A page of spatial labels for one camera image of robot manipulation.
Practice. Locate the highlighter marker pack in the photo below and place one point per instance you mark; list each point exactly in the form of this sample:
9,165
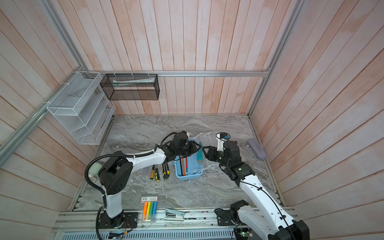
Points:
150,207

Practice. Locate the white wire mesh shelf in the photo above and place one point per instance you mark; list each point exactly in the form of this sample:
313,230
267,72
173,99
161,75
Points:
81,109

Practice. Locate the black wire mesh basket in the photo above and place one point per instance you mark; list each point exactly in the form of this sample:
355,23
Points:
131,87

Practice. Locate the aluminium mounting rail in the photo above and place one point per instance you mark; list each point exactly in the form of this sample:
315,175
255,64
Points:
85,221

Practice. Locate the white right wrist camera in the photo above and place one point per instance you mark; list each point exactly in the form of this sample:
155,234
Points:
222,138

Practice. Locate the blue clear-lid tool box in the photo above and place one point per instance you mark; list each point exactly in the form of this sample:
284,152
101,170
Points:
195,170

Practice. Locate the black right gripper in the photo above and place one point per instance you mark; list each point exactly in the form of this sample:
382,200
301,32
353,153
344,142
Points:
211,154

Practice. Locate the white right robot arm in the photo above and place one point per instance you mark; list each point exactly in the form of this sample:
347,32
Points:
271,222

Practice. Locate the yellow black utility knife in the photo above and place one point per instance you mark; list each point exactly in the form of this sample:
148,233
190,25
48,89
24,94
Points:
166,171

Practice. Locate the black hex key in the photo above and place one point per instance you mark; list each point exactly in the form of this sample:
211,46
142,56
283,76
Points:
181,166

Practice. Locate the orange handled screwdriver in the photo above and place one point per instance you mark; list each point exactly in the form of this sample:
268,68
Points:
183,166

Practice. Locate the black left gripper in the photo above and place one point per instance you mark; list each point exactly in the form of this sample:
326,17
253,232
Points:
193,148

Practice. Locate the grey stapler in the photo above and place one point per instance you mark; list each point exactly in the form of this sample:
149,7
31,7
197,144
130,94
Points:
174,215

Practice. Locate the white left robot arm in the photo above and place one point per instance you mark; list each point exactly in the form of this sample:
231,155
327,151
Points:
115,173

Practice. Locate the teal handled tool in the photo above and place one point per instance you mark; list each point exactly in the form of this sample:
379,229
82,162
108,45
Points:
200,156

